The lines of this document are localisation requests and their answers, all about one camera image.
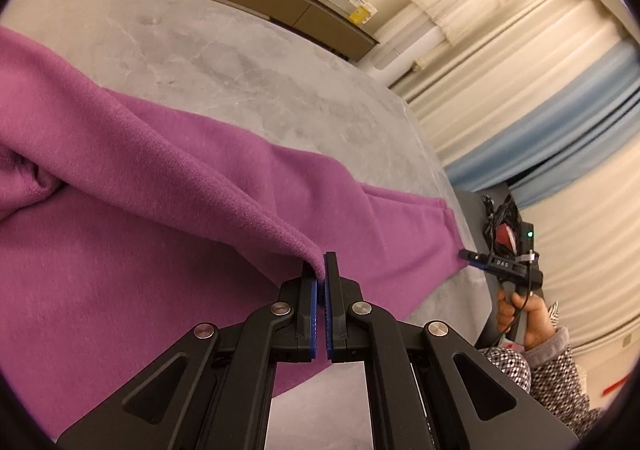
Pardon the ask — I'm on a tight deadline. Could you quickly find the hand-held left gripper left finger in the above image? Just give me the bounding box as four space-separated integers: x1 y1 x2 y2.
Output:
56 262 321 450

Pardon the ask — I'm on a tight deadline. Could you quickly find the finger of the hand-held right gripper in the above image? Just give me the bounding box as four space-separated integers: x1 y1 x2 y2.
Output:
458 249 497 272

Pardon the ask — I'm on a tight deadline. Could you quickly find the person's patterned clothing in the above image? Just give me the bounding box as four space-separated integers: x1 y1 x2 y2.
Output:
479 346 532 402

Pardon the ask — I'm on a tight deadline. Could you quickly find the grey chair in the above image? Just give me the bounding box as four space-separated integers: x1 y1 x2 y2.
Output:
449 186 532 352

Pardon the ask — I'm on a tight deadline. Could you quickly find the cream curtain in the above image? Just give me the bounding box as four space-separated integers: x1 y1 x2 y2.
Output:
372 0 640 383

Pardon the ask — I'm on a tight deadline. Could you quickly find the purple fleece garment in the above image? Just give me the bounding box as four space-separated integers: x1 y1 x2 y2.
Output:
0 26 467 438

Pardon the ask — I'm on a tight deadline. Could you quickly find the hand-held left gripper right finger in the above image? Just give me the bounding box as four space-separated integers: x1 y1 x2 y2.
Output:
324 251 581 450

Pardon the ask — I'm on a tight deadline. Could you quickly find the person's right hand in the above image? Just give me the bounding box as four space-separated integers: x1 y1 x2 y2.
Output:
495 287 559 352

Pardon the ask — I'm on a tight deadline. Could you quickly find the person's right forearm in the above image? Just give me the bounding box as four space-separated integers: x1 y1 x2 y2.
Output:
520 326 604 437

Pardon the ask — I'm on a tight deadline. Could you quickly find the black cable bundle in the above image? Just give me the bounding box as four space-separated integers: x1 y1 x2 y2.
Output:
481 194 522 253

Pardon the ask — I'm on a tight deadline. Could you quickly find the blue curtain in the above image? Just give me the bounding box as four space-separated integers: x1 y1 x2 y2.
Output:
444 41 640 210

